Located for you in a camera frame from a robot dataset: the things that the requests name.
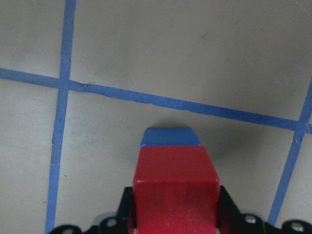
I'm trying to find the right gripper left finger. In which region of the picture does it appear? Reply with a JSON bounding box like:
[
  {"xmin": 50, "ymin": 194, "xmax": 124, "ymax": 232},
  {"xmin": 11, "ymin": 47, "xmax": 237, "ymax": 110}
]
[{"xmin": 117, "ymin": 187, "xmax": 135, "ymax": 234}]

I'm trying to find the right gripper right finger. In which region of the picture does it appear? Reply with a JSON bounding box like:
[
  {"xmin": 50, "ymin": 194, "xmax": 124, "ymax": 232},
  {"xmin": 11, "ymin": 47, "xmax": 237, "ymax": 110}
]
[{"xmin": 218, "ymin": 186, "xmax": 240, "ymax": 234}]

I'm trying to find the blue wooden block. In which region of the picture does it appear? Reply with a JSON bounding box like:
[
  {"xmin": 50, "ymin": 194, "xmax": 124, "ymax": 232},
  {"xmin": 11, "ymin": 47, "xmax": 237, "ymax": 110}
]
[{"xmin": 140, "ymin": 128, "xmax": 202, "ymax": 147}]

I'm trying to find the red wooden block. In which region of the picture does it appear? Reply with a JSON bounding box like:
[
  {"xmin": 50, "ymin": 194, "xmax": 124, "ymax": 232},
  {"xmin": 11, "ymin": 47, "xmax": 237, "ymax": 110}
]
[{"xmin": 133, "ymin": 145, "xmax": 220, "ymax": 234}]

